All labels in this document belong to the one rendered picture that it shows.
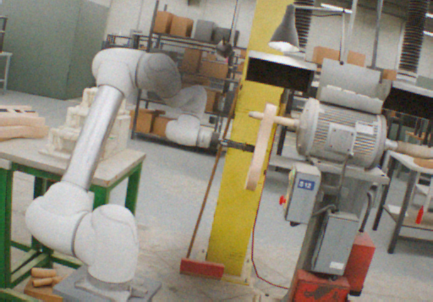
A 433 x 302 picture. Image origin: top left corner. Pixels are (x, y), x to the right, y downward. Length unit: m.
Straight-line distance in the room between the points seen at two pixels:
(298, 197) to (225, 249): 1.48
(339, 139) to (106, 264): 1.07
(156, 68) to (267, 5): 1.48
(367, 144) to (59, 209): 1.25
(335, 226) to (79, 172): 1.06
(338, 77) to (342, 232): 0.70
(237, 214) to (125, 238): 1.75
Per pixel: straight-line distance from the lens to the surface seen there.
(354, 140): 1.90
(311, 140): 1.88
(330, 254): 1.95
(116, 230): 1.31
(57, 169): 1.84
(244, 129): 2.87
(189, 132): 2.04
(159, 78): 1.53
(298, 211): 1.71
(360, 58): 6.80
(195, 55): 6.85
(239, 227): 3.04
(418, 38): 2.12
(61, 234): 1.39
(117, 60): 1.59
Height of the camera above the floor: 1.46
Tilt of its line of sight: 10 degrees down
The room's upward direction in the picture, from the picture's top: 11 degrees clockwise
